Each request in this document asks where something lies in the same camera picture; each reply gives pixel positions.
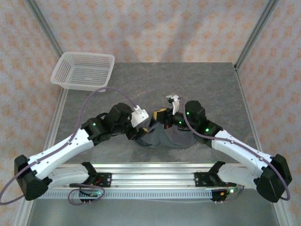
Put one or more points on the grey t-shirt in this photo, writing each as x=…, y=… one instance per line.
x=174, y=139

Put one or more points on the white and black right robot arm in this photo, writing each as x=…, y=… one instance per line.
x=240, y=148

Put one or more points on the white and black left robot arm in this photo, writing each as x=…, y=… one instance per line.
x=63, y=148

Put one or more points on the white perforated plastic basket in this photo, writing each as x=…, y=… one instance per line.
x=84, y=73

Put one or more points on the small lit circuit board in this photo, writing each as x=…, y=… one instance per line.
x=90, y=193
x=227, y=191

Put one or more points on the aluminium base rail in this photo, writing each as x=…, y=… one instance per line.
x=152, y=176

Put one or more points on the aluminium table side rail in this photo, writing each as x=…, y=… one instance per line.
x=249, y=113
x=55, y=122

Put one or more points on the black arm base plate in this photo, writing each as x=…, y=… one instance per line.
x=104, y=180
x=201, y=180

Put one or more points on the aluminium frame post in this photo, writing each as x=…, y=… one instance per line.
x=257, y=30
x=43, y=28

